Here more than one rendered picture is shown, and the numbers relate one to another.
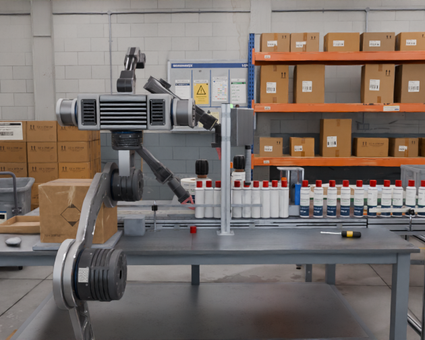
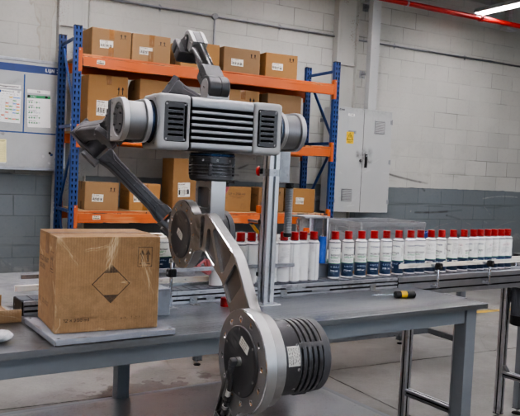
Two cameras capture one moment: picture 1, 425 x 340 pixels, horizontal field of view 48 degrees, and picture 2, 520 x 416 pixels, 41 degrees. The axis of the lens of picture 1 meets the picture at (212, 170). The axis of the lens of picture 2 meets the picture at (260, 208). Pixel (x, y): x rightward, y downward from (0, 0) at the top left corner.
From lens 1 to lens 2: 1.38 m
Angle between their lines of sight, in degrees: 32
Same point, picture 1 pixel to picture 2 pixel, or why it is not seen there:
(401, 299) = (467, 364)
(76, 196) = (120, 254)
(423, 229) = (446, 286)
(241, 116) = not seen: hidden behind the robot
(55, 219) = (82, 293)
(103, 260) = (310, 332)
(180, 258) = not seen: hidden behind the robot
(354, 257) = (430, 319)
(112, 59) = not seen: outside the picture
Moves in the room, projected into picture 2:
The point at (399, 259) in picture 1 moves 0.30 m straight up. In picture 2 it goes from (467, 318) to (472, 243)
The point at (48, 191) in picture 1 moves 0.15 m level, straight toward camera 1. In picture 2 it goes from (74, 248) to (110, 253)
